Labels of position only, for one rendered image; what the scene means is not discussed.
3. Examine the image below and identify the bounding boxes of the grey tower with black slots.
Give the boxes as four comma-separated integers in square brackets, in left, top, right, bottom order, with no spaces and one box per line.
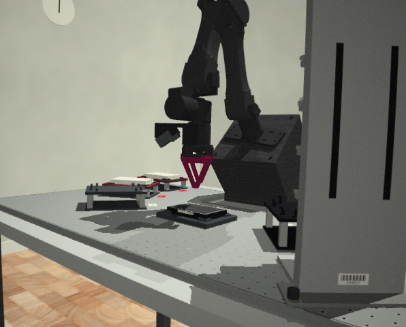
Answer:
[277,0,406,293]

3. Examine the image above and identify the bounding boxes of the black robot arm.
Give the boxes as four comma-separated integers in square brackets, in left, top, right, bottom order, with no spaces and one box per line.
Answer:
[155,0,285,148]

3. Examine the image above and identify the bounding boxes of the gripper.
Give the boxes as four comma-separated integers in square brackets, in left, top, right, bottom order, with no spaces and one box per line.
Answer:
[181,122,214,189]

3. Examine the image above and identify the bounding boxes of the black cylinder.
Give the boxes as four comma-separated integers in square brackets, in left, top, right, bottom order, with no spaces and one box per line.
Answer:
[287,286,300,300]

